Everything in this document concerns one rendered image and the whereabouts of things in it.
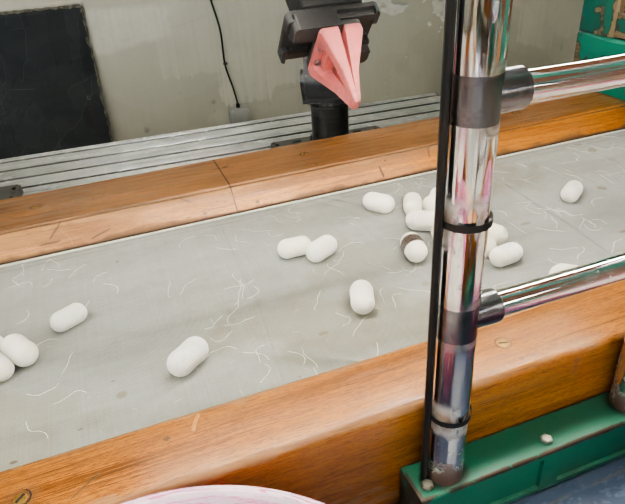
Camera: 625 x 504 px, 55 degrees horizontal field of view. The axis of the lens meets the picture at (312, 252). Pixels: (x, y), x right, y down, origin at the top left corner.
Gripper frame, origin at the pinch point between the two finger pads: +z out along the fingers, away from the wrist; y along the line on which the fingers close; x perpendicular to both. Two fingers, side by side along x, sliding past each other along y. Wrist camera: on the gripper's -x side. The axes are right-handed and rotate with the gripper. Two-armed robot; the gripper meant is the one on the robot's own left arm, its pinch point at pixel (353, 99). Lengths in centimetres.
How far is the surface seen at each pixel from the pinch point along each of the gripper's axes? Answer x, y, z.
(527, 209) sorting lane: 2.9, 15.6, 15.0
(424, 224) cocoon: 2.0, 3.2, 14.2
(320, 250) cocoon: 1.3, -8.2, 14.6
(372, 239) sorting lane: 3.9, -1.9, 13.9
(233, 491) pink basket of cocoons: -14.8, -22.4, 31.8
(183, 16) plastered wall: 139, 14, -137
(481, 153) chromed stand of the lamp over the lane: -28.2, -9.2, 21.5
